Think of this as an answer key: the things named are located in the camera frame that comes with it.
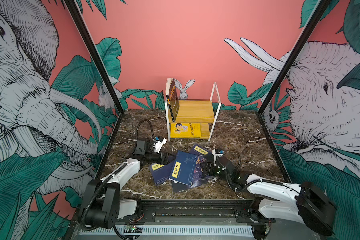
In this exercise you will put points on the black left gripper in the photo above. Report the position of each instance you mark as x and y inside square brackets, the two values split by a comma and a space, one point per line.
[164, 161]

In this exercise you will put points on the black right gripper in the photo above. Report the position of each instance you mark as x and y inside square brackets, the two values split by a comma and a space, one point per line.
[211, 167]

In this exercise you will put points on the blue book with yellow label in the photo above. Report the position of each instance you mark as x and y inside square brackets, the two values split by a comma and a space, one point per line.
[183, 168]

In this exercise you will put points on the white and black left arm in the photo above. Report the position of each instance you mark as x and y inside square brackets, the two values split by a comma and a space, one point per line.
[108, 195]

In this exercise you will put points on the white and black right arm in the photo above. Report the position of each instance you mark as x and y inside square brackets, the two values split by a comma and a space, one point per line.
[302, 203]

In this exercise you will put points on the dark book with portrait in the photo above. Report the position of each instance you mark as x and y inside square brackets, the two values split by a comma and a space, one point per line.
[201, 173]

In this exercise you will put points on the dark blue book left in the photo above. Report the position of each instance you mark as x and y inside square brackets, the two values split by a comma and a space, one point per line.
[161, 173]

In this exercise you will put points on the dark blue book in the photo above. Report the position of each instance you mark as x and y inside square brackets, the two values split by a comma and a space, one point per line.
[161, 173]
[200, 151]

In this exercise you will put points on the dark blue book at back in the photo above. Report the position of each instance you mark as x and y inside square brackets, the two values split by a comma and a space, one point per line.
[200, 151]

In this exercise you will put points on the black book at bottom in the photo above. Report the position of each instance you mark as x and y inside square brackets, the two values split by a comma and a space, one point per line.
[179, 187]

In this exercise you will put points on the black book standing on shelf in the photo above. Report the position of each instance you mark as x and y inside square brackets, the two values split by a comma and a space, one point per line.
[172, 98]

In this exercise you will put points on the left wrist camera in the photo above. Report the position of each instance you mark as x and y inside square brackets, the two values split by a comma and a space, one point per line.
[158, 143]

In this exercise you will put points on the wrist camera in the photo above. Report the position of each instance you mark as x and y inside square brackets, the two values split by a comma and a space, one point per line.
[217, 153]
[158, 143]

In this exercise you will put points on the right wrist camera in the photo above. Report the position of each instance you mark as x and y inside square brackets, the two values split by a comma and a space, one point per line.
[217, 153]

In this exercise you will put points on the wooden shelf with white frame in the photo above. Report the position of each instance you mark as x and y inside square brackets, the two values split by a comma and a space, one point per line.
[204, 112]

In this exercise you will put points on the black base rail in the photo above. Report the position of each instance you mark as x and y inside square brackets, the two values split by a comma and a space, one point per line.
[195, 210]

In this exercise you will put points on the white slotted cable duct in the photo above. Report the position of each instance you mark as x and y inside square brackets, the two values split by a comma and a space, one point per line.
[150, 230]

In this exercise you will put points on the black left frame post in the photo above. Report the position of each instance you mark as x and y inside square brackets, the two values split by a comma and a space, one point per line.
[91, 47]

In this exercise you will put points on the black frame post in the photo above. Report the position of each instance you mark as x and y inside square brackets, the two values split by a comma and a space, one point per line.
[313, 20]
[91, 47]

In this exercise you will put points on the black right frame post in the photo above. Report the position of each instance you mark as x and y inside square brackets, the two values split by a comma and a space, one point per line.
[313, 20]

